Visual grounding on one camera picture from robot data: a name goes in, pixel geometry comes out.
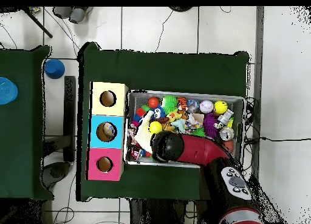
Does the yellow smiley ball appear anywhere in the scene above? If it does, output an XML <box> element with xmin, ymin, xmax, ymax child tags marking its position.
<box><xmin>213</xmin><ymin>100</ymin><xmax>228</xmax><ymax>115</ymax></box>

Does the crushed clear bottle blue label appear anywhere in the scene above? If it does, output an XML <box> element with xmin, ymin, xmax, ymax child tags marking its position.
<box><xmin>186</xmin><ymin>99</ymin><xmax>200</xmax><ymax>113</ymax></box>
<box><xmin>106</xmin><ymin>123</ymin><xmax>117</xmax><ymax>138</ymax></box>

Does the orange red ball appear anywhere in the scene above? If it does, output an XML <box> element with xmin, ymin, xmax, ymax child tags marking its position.
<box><xmin>147</xmin><ymin>97</ymin><xmax>160</xmax><ymax>109</ymax></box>

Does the blue plastic cup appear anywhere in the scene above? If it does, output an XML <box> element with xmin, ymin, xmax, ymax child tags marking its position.
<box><xmin>44</xmin><ymin>58</ymin><xmax>66</xmax><ymax>80</ymax></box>

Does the blue round lid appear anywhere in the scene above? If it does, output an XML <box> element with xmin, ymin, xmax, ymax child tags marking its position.
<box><xmin>0</xmin><ymin>76</ymin><xmax>19</xmax><ymax>105</ymax></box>

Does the yellow tennis ball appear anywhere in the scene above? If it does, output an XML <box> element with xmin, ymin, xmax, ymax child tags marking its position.
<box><xmin>148</xmin><ymin>121</ymin><xmax>163</xmax><ymax>135</ymax></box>

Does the light teal muslin cloth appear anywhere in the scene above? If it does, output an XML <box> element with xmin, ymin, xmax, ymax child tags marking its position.
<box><xmin>171</xmin><ymin>118</ymin><xmax>188</xmax><ymax>134</ymax></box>

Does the white baseball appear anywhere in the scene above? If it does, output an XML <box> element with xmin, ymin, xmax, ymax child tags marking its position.
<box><xmin>199</xmin><ymin>100</ymin><xmax>214</xmax><ymax>114</ymax></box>

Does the wooden box with three holes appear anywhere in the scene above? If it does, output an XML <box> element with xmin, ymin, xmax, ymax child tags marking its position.
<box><xmin>85</xmin><ymin>81</ymin><xmax>129</xmax><ymax>182</ymax></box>

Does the black pole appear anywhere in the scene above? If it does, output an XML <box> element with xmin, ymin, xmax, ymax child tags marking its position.
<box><xmin>22</xmin><ymin>7</ymin><xmax>53</xmax><ymax>39</ymax></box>

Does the green spiky ball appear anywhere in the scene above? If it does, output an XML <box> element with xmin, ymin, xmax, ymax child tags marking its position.
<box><xmin>161</xmin><ymin>95</ymin><xmax>179</xmax><ymax>113</ymax></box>

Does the dark green table cloth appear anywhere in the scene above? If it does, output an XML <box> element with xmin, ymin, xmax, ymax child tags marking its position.
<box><xmin>0</xmin><ymin>45</ymin><xmax>55</xmax><ymax>202</ymax></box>
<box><xmin>76</xmin><ymin>41</ymin><xmax>251</xmax><ymax>206</ymax></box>

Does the dark grey round seat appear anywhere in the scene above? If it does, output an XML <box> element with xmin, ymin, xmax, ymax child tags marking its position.
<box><xmin>42</xmin><ymin>161</ymin><xmax>72</xmax><ymax>188</ymax></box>

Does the person's grey shoe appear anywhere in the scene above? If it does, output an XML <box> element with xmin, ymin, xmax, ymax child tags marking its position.
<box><xmin>52</xmin><ymin>6</ymin><xmax>73</xmax><ymax>19</ymax></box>
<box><xmin>68</xmin><ymin>6</ymin><xmax>89</xmax><ymax>24</ymax></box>

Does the shallow metal mesh bin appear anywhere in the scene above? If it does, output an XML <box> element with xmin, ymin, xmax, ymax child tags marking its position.
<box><xmin>123</xmin><ymin>89</ymin><xmax>246</xmax><ymax>169</ymax></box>

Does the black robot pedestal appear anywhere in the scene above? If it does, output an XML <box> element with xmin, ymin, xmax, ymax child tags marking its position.
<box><xmin>128</xmin><ymin>198</ymin><xmax>197</xmax><ymax>224</ymax></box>

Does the purple spiky toy with eyes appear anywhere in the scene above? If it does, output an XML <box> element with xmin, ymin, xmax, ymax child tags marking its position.
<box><xmin>202</xmin><ymin>112</ymin><xmax>219</xmax><ymax>139</ymax></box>

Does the cream muslin cloth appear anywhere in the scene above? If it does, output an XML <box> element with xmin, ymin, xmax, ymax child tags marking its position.
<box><xmin>134</xmin><ymin>110</ymin><xmax>156</xmax><ymax>154</ymax></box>

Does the black floor cable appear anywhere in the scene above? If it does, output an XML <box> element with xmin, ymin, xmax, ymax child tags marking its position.
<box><xmin>259</xmin><ymin>136</ymin><xmax>311</xmax><ymax>143</ymax></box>

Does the orange striped tiger plush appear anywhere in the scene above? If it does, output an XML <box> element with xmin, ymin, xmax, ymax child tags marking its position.
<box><xmin>176</xmin><ymin>97</ymin><xmax>188</xmax><ymax>110</ymax></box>

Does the black round stand base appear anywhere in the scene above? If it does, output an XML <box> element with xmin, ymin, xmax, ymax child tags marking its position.
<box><xmin>168</xmin><ymin>6</ymin><xmax>194</xmax><ymax>13</ymax></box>

